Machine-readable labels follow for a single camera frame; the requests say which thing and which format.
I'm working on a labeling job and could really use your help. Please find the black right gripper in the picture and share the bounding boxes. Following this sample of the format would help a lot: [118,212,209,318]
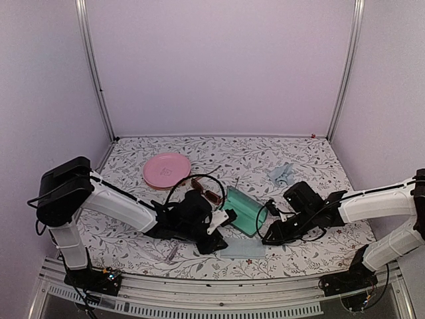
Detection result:
[262,209,317,247]

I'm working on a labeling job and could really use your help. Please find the grey case green lining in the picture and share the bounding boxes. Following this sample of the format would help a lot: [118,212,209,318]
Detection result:
[223,186,268,237]

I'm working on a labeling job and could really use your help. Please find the blue-grey cleaning cloth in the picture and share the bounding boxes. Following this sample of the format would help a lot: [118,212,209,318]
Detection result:
[220,238,266,259]

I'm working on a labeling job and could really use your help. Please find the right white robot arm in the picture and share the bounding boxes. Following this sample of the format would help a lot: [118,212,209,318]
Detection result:
[262,169,424,290]

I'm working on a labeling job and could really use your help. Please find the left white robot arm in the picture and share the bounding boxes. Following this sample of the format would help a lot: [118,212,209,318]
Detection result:
[27,156,229,288]

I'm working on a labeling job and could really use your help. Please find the brown sunglasses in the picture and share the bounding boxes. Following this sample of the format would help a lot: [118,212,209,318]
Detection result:
[191,165,238,206]

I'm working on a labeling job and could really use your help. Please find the clear purple glasses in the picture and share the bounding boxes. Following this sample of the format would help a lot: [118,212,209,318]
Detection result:
[133,239,181,265]

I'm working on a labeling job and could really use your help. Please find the crumpled light blue cloth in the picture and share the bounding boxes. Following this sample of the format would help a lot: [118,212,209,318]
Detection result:
[267,162,295,187]

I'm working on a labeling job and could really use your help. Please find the pink plate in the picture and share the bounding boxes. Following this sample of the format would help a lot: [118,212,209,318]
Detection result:
[143,153,191,189]

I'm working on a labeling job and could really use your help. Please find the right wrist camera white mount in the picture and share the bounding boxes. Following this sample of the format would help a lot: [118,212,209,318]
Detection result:
[265,199,288,222]

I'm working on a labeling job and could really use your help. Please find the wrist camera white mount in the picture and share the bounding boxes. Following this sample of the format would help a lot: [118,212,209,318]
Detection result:
[265,199,288,222]
[207,209,237,235]

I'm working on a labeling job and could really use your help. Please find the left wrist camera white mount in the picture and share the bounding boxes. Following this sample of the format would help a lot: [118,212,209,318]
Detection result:
[207,209,237,235]

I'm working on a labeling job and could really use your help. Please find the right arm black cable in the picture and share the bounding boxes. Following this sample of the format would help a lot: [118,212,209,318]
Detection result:
[254,199,328,242]

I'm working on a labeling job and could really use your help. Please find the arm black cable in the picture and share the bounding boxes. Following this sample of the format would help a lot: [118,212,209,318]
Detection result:
[164,173,225,213]
[254,199,328,242]

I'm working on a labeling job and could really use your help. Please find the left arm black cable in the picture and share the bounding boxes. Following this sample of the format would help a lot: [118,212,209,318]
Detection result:
[164,173,225,213]

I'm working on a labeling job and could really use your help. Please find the front aluminium rail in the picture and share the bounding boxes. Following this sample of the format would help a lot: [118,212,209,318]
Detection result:
[29,258,416,318]

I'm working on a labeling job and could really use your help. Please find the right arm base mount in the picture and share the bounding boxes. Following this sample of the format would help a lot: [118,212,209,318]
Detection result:
[318,245,390,313]

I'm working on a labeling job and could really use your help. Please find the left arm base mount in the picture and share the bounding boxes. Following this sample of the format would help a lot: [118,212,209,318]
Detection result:
[63,250,122,296]

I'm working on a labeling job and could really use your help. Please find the right aluminium frame post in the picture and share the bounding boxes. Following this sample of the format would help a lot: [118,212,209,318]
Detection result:
[326,0,365,144]

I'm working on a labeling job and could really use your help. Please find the aluminium frame post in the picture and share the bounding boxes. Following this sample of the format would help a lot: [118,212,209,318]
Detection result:
[75,0,116,143]
[326,0,365,144]

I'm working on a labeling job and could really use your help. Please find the left aluminium frame post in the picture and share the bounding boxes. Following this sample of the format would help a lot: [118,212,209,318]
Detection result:
[75,0,116,143]

